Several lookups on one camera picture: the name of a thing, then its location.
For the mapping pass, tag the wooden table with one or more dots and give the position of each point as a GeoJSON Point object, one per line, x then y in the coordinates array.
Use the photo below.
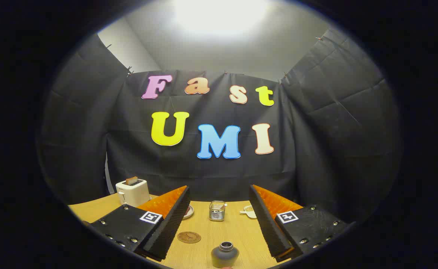
{"type": "Point", "coordinates": [218, 231]}

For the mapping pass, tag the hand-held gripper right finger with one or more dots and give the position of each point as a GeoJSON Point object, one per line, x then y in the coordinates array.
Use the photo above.
{"type": "Point", "coordinates": [267, 224]}

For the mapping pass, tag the toast bread slice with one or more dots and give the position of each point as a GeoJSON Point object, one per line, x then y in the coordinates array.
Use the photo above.
{"type": "Point", "coordinates": [131, 181]}

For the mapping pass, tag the white toaster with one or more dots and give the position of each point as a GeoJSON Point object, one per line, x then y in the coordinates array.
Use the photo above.
{"type": "Point", "coordinates": [133, 192]}

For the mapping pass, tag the round white plate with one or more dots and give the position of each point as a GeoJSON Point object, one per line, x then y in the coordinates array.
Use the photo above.
{"type": "Point", "coordinates": [189, 212]}

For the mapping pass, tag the round brown coaster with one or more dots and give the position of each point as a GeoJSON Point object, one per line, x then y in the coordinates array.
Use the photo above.
{"type": "Point", "coordinates": [189, 237]}

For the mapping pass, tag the silver juice bottle green label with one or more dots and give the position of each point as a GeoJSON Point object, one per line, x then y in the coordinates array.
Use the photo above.
{"type": "Point", "coordinates": [224, 256]}

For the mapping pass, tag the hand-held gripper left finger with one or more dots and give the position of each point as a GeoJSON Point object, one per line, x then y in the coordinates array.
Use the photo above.
{"type": "Point", "coordinates": [168, 224]}

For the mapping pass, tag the white divided grain dish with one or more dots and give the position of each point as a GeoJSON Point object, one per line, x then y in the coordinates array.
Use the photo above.
{"type": "Point", "coordinates": [249, 212]}

